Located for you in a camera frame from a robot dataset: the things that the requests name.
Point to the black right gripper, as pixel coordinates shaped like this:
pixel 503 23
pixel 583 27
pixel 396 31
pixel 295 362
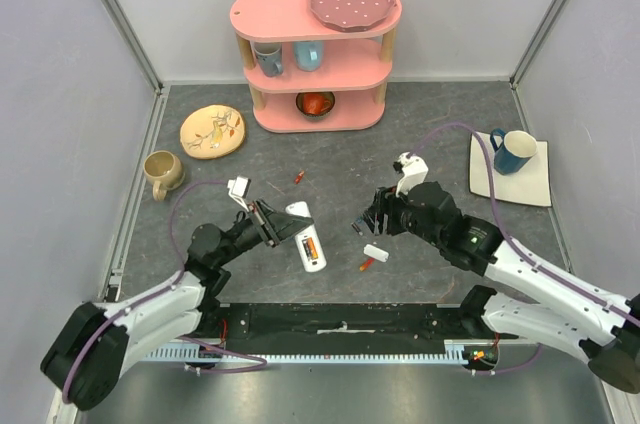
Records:
pixel 383 214

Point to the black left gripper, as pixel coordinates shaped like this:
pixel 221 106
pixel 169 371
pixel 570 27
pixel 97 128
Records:
pixel 275 227

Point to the white remote control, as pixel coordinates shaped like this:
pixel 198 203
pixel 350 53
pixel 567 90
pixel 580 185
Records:
pixel 301 209

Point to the white battery cover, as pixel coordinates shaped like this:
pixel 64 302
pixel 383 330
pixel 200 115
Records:
pixel 373 252

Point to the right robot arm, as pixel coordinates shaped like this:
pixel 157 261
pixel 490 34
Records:
pixel 597 327

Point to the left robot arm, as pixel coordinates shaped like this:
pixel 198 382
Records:
pixel 101 341

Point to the red battery far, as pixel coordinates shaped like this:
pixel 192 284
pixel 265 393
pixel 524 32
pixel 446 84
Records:
pixel 299 177

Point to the red orange battery near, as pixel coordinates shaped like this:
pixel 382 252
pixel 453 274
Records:
pixel 363 267

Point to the yellow floral plate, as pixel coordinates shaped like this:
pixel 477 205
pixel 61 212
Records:
pixel 212 132

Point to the red mug in bowl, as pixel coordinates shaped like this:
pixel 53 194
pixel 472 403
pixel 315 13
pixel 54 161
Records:
pixel 315 104

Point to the beige mug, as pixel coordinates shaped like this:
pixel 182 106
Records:
pixel 165 172

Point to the dark bowl on shelf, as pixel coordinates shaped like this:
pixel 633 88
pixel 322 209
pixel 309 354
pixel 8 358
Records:
pixel 298 102

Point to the dark blue mug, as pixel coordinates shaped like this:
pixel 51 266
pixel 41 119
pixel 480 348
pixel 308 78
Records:
pixel 512 150

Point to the white square plate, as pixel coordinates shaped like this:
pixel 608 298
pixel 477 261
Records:
pixel 528 186

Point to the pink three-tier shelf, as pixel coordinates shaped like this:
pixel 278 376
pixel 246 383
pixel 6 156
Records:
pixel 356 66

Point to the light blue mug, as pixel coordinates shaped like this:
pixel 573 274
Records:
pixel 308 55

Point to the grey mug on shelf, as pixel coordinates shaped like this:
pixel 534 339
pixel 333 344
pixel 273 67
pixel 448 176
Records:
pixel 269 58

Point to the pink dotted plate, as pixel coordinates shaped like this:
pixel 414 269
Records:
pixel 352 15

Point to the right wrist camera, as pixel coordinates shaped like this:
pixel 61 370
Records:
pixel 412 170

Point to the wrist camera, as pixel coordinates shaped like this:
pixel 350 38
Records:
pixel 412 170
pixel 238 189

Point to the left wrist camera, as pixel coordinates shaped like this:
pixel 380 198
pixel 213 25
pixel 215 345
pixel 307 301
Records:
pixel 238 189

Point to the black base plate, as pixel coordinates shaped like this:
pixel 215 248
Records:
pixel 338 329

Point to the white cable duct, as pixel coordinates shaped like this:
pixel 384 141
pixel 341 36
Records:
pixel 197 356

